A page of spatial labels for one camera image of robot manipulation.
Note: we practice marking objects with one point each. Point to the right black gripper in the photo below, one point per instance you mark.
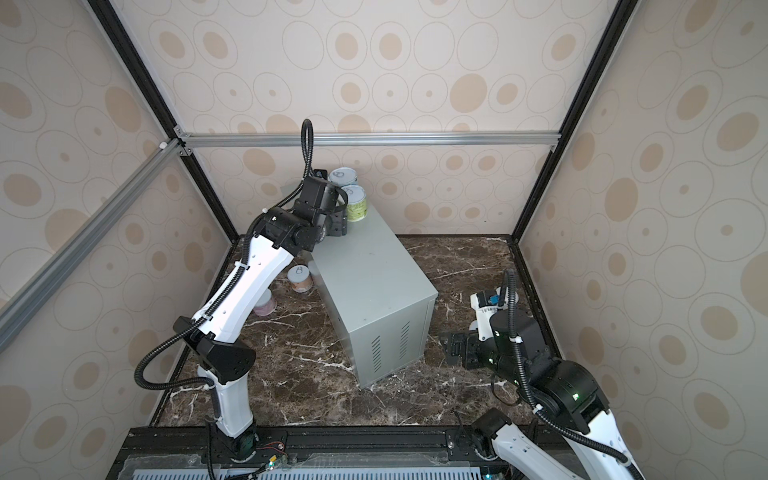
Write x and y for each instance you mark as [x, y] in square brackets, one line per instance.
[468, 342]

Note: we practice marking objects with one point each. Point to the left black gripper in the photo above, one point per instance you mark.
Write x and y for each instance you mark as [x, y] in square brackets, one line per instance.
[340, 221]

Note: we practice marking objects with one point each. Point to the green label can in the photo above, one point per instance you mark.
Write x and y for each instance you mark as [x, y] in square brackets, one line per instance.
[357, 206]

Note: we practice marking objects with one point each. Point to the teal label can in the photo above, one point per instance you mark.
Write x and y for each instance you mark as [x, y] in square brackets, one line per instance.
[343, 176]

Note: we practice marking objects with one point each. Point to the pink label can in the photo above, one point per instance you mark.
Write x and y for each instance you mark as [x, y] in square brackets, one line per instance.
[265, 305]

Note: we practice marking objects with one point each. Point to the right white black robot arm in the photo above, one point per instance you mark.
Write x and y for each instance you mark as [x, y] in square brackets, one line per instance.
[562, 394]

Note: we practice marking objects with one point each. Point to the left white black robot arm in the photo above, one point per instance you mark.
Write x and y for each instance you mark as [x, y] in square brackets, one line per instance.
[313, 211]

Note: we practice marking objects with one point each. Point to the orange label can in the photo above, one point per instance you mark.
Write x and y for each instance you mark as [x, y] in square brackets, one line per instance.
[300, 278]

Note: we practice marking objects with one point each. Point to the grey metal cabinet box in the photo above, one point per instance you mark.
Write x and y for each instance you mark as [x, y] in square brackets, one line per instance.
[378, 299]

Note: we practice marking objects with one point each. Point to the left slanted aluminium bar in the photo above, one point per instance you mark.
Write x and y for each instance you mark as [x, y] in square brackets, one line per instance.
[22, 308]

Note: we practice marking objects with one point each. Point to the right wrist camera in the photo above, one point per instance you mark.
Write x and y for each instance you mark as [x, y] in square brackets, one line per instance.
[485, 305]

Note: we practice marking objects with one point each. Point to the horizontal aluminium frame bar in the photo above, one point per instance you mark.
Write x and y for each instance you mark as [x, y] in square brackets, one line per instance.
[373, 139]

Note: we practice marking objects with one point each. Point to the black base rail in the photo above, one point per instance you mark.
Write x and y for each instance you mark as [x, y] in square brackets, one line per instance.
[291, 452]

